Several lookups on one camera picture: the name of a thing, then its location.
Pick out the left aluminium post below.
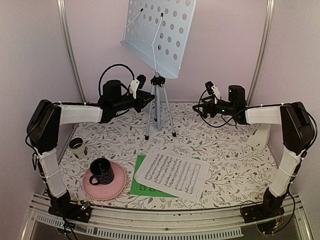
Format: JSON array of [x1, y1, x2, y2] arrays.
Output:
[[56, 0, 87, 102]]

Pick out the white sheet music page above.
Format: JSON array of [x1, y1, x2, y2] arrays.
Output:
[[134, 148, 210, 200]]

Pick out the pink plate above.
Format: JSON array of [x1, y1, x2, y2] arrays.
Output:
[[82, 161, 127, 202]]

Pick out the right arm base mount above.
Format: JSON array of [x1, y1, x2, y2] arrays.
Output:
[[240, 198, 285, 223]]

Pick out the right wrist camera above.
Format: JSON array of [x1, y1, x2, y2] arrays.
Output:
[[205, 81, 221, 104]]

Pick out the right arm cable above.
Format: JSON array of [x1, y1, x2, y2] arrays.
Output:
[[198, 89, 248, 129]]

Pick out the aluminium front rail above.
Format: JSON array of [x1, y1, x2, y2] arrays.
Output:
[[21, 194, 313, 240]]

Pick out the light blue music stand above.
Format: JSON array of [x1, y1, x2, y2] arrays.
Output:
[[120, 0, 197, 140]]

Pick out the white wedge block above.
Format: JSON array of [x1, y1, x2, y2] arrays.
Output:
[[246, 123, 271, 152]]

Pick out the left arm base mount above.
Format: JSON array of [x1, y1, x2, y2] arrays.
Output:
[[48, 191, 92, 223]]

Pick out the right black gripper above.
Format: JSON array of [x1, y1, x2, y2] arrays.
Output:
[[192, 95, 235, 119]]

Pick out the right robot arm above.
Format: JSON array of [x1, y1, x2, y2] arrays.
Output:
[[192, 81, 318, 218]]

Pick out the green sheet music page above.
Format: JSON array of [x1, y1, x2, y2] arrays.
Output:
[[130, 154, 201, 198]]

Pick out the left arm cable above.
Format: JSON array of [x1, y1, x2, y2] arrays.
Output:
[[98, 64, 136, 97]]

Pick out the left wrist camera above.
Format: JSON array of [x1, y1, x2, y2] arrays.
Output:
[[129, 74, 147, 99]]

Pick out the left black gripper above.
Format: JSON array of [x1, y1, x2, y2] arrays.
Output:
[[113, 91, 154, 113]]

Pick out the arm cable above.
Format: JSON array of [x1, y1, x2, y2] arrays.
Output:
[[198, 89, 248, 129], [98, 64, 136, 97]]

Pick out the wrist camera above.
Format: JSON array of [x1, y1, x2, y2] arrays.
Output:
[[129, 74, 147, 99], [205, 81, 221, 104]]

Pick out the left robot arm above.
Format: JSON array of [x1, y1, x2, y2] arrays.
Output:
[[25, 78, 155, 217]]

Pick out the dark blue mug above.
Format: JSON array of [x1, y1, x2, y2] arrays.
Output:
[[89, 157, 115, 186]]

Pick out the small paper cup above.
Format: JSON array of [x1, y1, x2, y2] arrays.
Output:
[[68, 137, 88, 159]]

